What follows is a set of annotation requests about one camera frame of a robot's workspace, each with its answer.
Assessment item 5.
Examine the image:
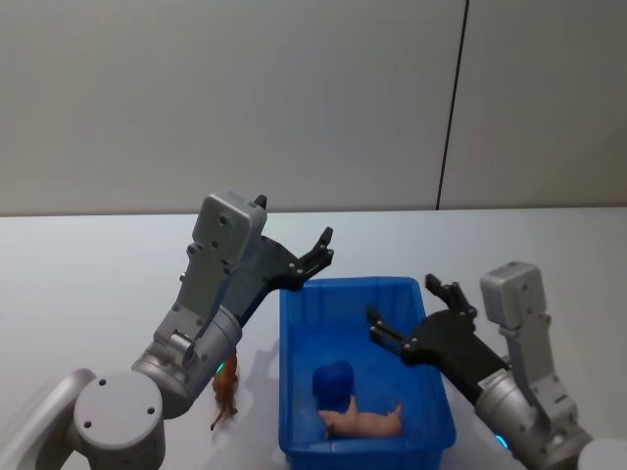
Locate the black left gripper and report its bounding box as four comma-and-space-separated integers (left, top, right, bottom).
220, 194, 336, 328

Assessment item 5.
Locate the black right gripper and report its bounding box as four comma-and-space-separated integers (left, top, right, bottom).
365, 273, 511, 406

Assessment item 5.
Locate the blue plastic bin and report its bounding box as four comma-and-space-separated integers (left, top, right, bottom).
277, 276, 458, 470

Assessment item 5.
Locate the blue toy figure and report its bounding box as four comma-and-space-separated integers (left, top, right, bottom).
312, 360, 356, 410

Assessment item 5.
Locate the pink toy pig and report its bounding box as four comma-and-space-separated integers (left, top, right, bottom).
317, 395, 405, 441

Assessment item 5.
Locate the brown toy dinosaur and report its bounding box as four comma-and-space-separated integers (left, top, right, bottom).
210, 350, 242, 433

